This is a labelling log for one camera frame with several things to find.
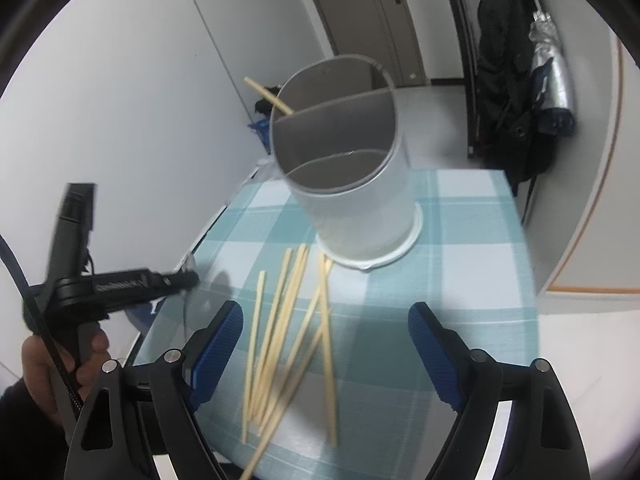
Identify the grey entrance door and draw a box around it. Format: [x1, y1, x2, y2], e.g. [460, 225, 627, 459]
[314, 0, 427, 88]

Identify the teal checkered tablecloth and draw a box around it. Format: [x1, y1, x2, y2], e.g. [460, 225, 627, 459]
[136, 170, 538, 479]

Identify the black clothes pile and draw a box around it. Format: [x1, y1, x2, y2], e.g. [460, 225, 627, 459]
[254, 86, 281, 116]

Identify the person left hand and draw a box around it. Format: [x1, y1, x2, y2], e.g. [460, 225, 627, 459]
[20, 327, 113, 428]

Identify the navy jordan shoe box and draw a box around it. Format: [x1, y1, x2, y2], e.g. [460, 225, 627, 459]
[125, 299, 165, 336]

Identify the black framed glass door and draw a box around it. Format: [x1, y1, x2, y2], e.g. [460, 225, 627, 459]
[449, 0, 478, 159]

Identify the silver folded umbrella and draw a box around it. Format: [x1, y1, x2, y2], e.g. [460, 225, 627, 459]
[528, 0, 576, 136]

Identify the white utensil holder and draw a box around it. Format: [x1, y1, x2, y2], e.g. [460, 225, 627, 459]
[269, 54, 423, 271]

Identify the blue facial cardboard box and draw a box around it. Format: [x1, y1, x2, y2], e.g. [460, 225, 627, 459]
[248, 118, 271, 154]

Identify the black hanging jacket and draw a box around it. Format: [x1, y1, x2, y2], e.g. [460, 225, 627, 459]
[477, 0, 556, 194]

